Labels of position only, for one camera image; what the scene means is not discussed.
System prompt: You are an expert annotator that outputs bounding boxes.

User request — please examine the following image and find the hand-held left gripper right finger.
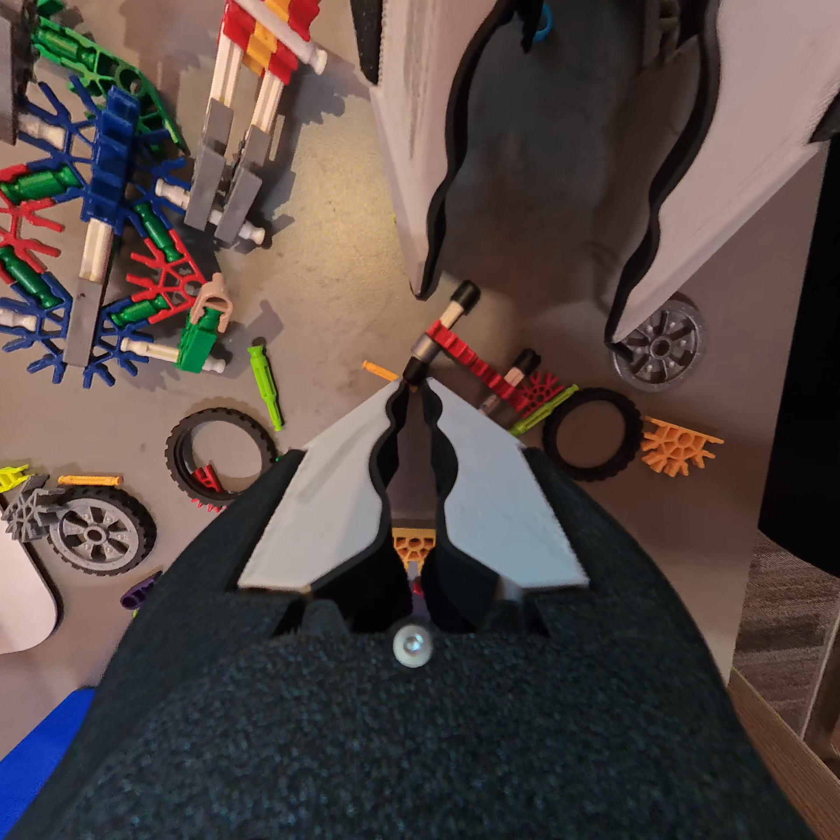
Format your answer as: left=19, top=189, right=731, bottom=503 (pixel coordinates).
left=419, top=379, right=590, bottom=632

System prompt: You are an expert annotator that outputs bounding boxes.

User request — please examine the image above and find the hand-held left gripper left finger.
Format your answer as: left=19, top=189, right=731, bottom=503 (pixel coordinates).
left=238, top=381, right=409, bottom=632

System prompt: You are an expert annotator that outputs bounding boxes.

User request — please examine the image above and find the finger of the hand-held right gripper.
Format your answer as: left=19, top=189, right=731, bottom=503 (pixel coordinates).
left=604, top=0, right=840, bottom=343
left=369, top=0, right=508, bottom=301

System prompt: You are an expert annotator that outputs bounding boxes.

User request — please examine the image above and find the red toothed strip connector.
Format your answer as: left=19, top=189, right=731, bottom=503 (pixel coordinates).
left=427, top=319, right=526, bottom=402

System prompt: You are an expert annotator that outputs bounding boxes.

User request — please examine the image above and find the blue plastic bin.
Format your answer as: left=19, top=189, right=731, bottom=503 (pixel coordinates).
left=0, top=687, right=97, bottom=836

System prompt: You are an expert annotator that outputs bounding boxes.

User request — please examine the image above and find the black rubber tyre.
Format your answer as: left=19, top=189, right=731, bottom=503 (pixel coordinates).
left=541, top=386, right=643, bottom=484
left=164, top=407, right=280, bottom=505

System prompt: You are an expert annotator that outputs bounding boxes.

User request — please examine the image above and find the orange half-circle connector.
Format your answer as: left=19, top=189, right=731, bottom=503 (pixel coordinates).
left=639, top=416, right=725, bottom=477
left=392, top=534, right=436, bottom=572

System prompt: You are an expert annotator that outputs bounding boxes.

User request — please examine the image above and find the lime green plastic rod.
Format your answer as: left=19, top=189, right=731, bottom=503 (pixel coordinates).
left=508, top=383, right=580, bottom=438
left=247, top=344, right=285, bottom=433

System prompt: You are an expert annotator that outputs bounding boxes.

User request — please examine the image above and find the small red snowflake connector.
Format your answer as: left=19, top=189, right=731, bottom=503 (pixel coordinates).
left=521, top=370, right=566, bottom=412

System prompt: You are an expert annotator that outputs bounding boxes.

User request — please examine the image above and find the purple clip connector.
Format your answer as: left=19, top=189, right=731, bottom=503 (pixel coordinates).
left=119, top=570, right=164, bottom=609

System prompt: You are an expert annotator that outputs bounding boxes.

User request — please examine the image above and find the black tyre grey hub wheel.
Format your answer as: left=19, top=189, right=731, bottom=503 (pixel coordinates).
left=49, top=486, right=158, bottom=578

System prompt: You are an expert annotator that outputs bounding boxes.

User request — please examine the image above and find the grey wheel hub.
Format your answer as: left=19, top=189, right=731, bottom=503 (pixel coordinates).
left=609, top=298, right=710, bottom=394

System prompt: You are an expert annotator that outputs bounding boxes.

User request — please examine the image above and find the person's dark clothing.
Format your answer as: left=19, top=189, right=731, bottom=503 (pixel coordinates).
left=758, top=131, right=840, bottom=573

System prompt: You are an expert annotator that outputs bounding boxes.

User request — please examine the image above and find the multicoloured construction toy model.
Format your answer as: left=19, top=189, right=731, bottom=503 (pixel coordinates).
left=0, top=0, right=329, bottom=389

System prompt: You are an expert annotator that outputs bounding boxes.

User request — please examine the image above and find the grey snowflake connector stack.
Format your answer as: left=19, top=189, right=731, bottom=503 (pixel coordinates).
left=1, top=473, right=67, bottom=543

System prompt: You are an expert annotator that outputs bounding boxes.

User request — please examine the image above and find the ribbed wooden cabinet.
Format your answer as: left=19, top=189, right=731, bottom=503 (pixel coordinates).
left=727, top=668, right=840, bottom=840

